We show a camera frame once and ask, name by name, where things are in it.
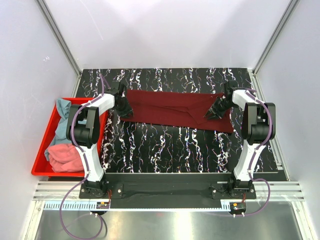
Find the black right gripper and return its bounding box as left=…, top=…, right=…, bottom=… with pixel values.
left=204, top=97, right=236, bottom=121

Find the dark red t shirt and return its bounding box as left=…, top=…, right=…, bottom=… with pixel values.
left=120, top=89, right=234, bottom=134

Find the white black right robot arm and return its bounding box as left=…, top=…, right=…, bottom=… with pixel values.
left=205, top=81, right=276, bottom=200

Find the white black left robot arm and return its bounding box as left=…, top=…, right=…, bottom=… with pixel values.
left=66, top=82, right=134, bottom=198

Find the black marbled table mat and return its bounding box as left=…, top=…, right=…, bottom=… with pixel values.
left=76, top=68, right=252, bottom=174

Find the light blue t shirt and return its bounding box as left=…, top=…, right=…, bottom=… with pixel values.
left=44, top=98, right=72, bottom=161

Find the pink t shirt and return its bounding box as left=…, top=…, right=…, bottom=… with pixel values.
left=47, top=143, right=84, bottom=173

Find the red plastic bin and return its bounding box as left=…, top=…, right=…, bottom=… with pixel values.
left=31, top=97, right=109, bottom=178

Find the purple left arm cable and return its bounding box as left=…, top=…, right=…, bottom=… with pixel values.
left=58, top=73, right=110, bottom=239

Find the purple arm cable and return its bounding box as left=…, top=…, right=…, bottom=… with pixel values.
left=239, top=87, right=273, bottom=217
left=58, top=73, right=110, bottom=239

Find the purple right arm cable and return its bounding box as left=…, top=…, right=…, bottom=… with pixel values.
left=239, top=87, right=273, bottom=217

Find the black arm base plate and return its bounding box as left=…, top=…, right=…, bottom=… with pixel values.
left=79, top=173, right=257, bottom=211

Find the aluminium frame rail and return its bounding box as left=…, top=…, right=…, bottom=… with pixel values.
left=32, top=181, right=305, bottom=202

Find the left aluminium corner post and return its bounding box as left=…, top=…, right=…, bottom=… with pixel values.
left=35, top=0, right=82, bottom=78

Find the white slotted cable duct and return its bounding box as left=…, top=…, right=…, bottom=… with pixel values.
left=44, top=200, right=231, bottom=212

